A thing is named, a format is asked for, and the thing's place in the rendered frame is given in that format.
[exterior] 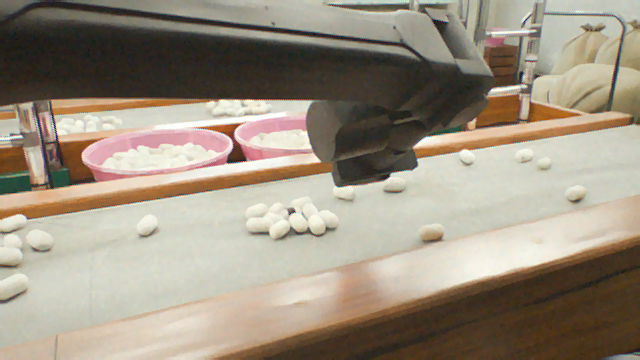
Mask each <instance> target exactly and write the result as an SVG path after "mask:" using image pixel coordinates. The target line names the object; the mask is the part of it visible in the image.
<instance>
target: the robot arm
mask: <svg viewBox="0 0 640 360"><path fill-rule="evenodd" d="M495 84H496V79H495V77H494V75H493V74H492V72H491V70H490V69H489V67H488V66H487V65H486V63H485V61H484V60H483V58H482V56H481V55H480V53H479V52H478V50H477V48H476V47H475V45H474V43H473V42H472V40H471V38H470V37H469V35H468V33H467V32H466V30H465V28H464V27H463V25H462V24H461V22H460V20H459V19H458V17H457V16H456V15H455V14H454V13H450V12H445V11H440V10H435V9H430V8H424V9H423V10H422V11H421V12H420V13H417V12H412V11H407V10H398V11H397V12H392V13H371V12H361V11H356V10H350V9H344V8H338V7H332V6H326V5H320V4H314V3H308V2H302V1H296V0H0V107H6V106H12V105H18V104H26V103H34V102H44V101H54V100H70V99H178V100H299V101H313V102H311V103H310V105H309V107H308V109H307V114H306V129H307V135H308V140H309V143H310V146H311V148H312V150H313V152H314V154H315V156H316V157H317V158H318V160H319V161H321V162H322V163H325V164H328V163H332V162H333V163H334V164H333V168H332V170H333V172H332V173H331V174H332V178H333V181H334V184H335V185H336V186H337V187H346V186H351V185H353V186H359V185H364V184H368V183H381V182H385V181H386V180H388V179H389V178H390V176H391V174H393V173H399V172H405V171H410V172H412V171H413V170H415V169H416V168H417V167H418V166H419V163H418V160H417V157H416V154H415V151H414V149H413V147H414V146H416V145H417V144H418V143H419V142H421V141H422V140H423V139H424V138H426V137H427V136H428V135H429V134H431V133H432V132H436V131H440V130H444V129H448V128H452V127H456V126H460V125H461V124H463V123H468V122H472V121H473V120H474V119H475V118H476V117H477V116H478V115H479V114H480V113H481V112H482V111H483V110H484V109H485V108H486V107H487V106H488V104H489V99H488V97H487V96H488V93H489V92H490V91H491V90H492V89H493V87H494V86H495Z"/></svg>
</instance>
